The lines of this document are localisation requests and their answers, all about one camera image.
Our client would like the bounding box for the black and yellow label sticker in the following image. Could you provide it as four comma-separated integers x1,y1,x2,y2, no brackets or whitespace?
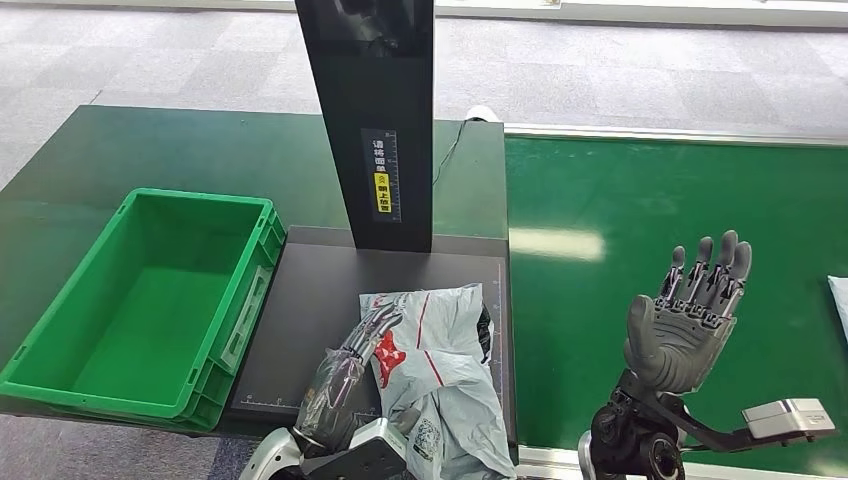
360,129,403,224

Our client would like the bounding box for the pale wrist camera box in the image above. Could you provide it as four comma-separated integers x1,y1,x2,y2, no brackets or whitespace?
316,417,409,480
741,398,838,443

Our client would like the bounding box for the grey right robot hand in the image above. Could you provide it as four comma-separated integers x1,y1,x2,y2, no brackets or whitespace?
622,229,754,397

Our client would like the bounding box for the green conveyor belt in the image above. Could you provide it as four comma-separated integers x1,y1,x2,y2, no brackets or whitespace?
503,135,848,478

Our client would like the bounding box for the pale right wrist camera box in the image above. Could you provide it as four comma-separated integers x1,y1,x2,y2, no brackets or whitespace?
741,398,838,443

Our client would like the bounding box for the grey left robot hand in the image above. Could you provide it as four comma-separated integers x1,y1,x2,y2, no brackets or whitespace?
293,294,407,453

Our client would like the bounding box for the green plastic crate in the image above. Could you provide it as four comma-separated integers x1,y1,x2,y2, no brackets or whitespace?
0,188,287,433

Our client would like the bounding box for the white package with red stripe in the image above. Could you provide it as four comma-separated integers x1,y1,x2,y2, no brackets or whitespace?
826,275,848,346

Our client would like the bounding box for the grey package with red print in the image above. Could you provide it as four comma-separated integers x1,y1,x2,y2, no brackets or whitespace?
359,283,518,480

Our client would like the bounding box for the white conveyor frame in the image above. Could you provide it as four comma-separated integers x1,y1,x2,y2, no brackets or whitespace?
450,122,848,480

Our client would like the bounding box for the thin black cable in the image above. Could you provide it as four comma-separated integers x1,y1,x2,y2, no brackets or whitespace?
431,119,468,187

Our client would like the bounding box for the black inbound scanner machine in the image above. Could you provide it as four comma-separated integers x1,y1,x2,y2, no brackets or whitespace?
228,0,517,444

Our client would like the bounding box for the dark green table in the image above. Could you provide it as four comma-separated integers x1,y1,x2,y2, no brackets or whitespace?
0,104,519,465

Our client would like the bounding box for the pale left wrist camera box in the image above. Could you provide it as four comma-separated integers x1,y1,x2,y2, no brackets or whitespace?
316,417,409,480

